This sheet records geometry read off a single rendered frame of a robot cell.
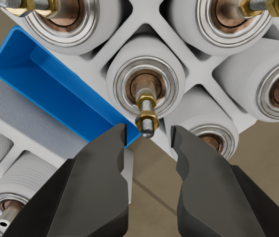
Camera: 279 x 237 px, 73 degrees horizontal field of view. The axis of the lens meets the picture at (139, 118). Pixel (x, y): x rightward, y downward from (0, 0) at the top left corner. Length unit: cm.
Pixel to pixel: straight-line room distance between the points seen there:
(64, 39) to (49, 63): 30
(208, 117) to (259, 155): 45
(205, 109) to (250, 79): 6
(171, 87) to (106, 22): 10
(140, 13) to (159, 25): 3
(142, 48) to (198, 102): 12
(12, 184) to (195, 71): 34
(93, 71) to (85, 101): 23
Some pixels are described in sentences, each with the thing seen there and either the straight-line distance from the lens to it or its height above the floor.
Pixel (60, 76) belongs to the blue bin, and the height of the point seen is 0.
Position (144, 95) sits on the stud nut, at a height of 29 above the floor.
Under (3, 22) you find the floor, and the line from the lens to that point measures 55.
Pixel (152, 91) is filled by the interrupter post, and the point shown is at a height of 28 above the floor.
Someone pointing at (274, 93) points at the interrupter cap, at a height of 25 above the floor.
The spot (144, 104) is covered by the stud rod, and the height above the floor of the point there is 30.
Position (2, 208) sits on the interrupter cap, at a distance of 43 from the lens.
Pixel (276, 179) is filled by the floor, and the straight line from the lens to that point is 80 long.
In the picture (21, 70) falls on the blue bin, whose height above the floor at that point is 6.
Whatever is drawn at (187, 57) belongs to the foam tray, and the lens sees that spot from 29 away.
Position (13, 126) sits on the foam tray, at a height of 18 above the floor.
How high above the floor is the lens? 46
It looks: 62 degrees down
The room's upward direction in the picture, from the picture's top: 178 degrees counter-clockwise
